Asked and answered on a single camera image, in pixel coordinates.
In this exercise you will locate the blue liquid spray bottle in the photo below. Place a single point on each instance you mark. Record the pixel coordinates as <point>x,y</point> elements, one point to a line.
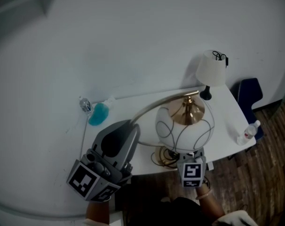
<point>99,115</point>

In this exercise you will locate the dark blue chair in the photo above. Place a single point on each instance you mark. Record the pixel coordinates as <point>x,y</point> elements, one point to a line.
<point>249,91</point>

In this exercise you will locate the person's dark garment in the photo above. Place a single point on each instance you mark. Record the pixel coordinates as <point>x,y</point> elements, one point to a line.
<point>175,213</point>

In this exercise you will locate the clear water bottle blue label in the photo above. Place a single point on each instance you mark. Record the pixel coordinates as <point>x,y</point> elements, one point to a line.
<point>85,105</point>

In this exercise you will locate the clear water bottle red label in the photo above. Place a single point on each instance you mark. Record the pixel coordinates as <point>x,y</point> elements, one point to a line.
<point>248,132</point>

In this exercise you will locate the white globe lamp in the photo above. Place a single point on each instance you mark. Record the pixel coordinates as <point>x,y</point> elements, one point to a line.
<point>184,131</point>

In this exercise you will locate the person's right forearm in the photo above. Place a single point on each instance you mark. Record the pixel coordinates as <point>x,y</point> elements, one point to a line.
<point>211,207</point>

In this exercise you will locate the person's left forearm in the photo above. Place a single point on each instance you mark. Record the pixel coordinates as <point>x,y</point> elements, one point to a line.
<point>97,211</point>

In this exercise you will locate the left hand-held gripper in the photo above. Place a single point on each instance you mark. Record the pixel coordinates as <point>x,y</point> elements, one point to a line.
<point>83,180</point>

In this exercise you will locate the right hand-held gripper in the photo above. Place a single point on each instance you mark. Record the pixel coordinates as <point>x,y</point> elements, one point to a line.
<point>192,171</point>

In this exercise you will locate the person's white shoe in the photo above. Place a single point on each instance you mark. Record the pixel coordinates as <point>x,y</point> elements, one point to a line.
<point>165,199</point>

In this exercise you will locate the table lamp, white shade, black base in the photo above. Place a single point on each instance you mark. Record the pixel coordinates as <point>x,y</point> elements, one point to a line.
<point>210,69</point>

